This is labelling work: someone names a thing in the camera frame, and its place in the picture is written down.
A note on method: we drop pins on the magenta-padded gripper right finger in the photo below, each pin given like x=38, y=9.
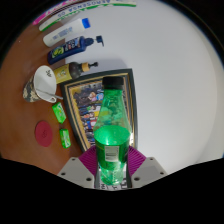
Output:
x=148, y=170

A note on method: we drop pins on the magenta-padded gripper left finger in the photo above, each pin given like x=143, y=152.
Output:
x=75, y=171

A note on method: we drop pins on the green plastic drink bottle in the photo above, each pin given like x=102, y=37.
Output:
x=111, y=146

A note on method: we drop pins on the small green packet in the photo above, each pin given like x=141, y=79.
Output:
x=65, y=138
x=59, y=112

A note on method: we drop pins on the flat round red coaster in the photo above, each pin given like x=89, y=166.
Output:
x=43, y=134

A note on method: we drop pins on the framed group photo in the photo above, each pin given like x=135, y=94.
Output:
x=80, y=103

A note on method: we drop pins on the metal spoon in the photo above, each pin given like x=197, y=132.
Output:
x=46, y=93

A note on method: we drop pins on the floral patterned mug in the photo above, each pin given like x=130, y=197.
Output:
x=31, y=91

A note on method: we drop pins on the dark yellow-labelled pump bottle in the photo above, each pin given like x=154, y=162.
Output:
x=70, y=70

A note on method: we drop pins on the dark blue pump bottle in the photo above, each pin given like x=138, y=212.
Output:
x=66, y=50

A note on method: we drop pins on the white blue-capped bottle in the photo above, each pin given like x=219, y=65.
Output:
x=63, y=33

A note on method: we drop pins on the long white pink-lettered box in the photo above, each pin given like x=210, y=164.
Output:
x=46, y=15

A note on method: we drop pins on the long white green-lettered box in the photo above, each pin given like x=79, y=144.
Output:
x=83, y=10

